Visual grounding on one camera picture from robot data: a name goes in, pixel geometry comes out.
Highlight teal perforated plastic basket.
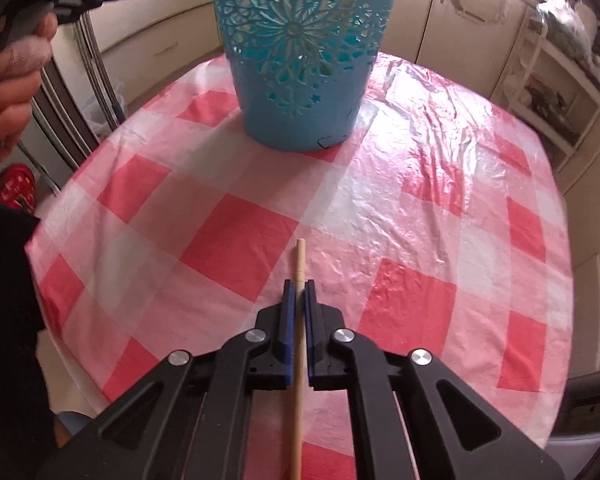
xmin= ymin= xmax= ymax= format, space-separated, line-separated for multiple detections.
xmin=204 ymin=0 xmax=408 ymax=152

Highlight clear plastic bag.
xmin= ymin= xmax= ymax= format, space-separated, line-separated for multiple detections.
xmin=82 ymin=95 xmax=126 ymax=137

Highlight white shelf cart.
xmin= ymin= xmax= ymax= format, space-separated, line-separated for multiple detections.
xmin=492 ymin=12 xmax=600 ymax=158

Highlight chrome metal poles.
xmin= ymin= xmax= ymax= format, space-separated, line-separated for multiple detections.
xmin=30 ymin=0 xmax=128 ymax=196

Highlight grey chair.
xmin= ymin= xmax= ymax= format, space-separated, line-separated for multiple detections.
xmin=550 ymin=367 xmax=600 ymax=480

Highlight metal pot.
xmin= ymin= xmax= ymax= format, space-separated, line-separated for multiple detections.
xmin=525 ymin=82 xmax=581 ymax=128

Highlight person's left hand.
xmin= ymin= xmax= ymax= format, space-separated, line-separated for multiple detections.
xmin=0 ymin=10 xmax=59 ymax=162

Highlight white plastic bag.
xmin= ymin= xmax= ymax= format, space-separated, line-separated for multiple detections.
xmin=537 ymin=0 xmax=596 ymax=58

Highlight pink checked tablecloth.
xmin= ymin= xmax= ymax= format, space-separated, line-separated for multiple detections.
xmin=24 ymin=51 xmax=575 ymax=480

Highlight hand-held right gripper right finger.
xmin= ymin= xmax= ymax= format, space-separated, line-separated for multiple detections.
xmin=304 ymin=280 xmax=565 ymax=480

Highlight red floor mat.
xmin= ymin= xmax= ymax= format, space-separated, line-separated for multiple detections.
xmin=0 ymin=162 xmax=36 ymax=216

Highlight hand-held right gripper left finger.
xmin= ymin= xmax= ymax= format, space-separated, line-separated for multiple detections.
xmin=36 ymin=280 xmax=297 ymax=480

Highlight single wooden chopstick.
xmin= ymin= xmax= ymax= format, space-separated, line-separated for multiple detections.
xmin=287 ymin=239 xmax=308 ymax=480

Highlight cream drawer cabinet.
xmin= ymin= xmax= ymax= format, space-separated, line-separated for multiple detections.
xmin=87 ymin=0 xmax=228 ymax=113

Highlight person's black clothing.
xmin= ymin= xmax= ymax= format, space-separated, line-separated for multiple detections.
xmin=0 ymin=195 xmax=57 ymax=466

